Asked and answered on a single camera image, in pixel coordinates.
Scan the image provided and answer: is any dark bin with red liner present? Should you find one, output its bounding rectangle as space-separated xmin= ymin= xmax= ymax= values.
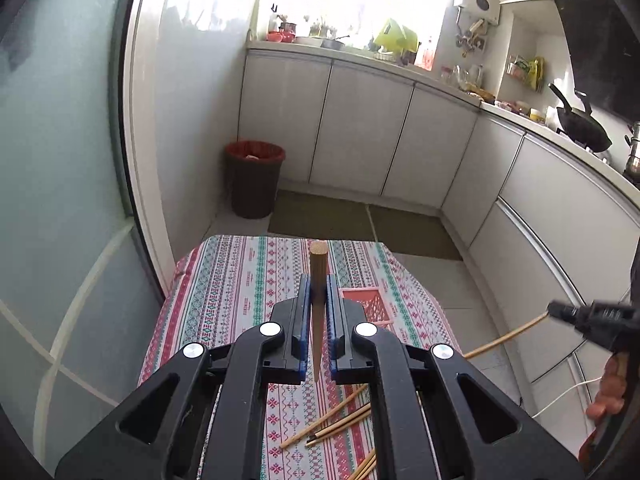
xmin=224 ymin=140 xmax=286 ymax=220

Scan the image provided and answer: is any green plastic bag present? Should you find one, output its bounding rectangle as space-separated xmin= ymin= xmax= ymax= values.
xmin=373 ymin=18 xmax=420 ymax=54

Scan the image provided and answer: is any black wok pan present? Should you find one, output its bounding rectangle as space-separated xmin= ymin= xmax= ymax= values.
xmin=548 ymin=82 xmax=612 ymax=153

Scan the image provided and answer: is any patterned woven tablecloth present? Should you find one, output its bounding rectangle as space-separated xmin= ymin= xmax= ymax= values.
xmin=139 ymin=235 xmax=457 ymax=479

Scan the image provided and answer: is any pink perforated utensil holder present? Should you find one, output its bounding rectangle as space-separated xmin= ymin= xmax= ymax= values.
xmin=338 ymin=287 xmax=393 ymax=327

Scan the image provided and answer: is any person right hand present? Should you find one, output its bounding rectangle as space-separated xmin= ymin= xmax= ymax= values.
xmin=586 ymin=353 xmax=628 ymax=425

